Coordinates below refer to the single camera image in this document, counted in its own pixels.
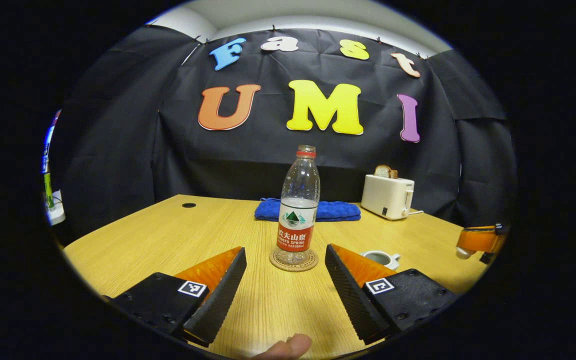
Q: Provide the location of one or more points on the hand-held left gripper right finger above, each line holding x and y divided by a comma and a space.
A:
350, 300

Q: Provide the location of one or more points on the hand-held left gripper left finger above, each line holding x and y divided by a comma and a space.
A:
223, 295

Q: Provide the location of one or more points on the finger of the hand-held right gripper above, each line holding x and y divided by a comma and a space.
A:
483, 240

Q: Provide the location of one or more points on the white teacup lid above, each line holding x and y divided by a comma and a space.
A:
464, 253

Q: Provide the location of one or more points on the white ceramic teacup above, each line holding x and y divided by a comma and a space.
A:
380, 258

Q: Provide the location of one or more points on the round coaster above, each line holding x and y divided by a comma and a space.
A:
279, 265

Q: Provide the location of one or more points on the clear plastic water bottle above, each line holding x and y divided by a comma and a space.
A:
298, 200

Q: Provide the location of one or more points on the blue towel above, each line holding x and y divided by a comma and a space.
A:
338, 211

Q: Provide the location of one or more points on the white toaster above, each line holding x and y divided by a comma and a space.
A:
385, 197

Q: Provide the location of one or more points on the light bread slice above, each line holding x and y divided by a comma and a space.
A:
382, 171

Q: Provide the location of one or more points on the black backdrop cloth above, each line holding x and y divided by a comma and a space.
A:
193, 160

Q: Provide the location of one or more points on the white plastic device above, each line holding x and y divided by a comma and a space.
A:
57, 215

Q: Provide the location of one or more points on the green stick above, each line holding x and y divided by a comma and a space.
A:
48, 190

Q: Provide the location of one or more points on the computer monitor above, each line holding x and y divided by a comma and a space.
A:
48, 147

